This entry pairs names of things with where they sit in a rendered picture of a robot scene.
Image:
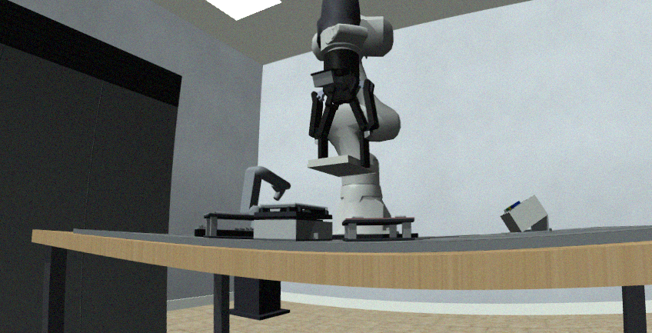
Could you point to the white operator button panel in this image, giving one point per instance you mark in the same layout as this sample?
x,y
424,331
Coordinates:
x,y
524,215

